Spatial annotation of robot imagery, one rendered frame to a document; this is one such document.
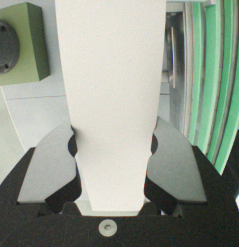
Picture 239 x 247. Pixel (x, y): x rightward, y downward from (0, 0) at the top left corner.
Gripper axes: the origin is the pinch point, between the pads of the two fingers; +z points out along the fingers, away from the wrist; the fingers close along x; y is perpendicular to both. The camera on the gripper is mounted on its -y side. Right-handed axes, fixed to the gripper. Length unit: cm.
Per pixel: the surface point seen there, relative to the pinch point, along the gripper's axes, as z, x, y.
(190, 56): 21.2, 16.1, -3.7
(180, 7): 20.6, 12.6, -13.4
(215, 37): 12.8, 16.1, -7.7
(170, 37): 29.5, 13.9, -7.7
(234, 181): 16, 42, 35
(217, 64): 12.6, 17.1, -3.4
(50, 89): 34.1, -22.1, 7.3
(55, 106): 34.1, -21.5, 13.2
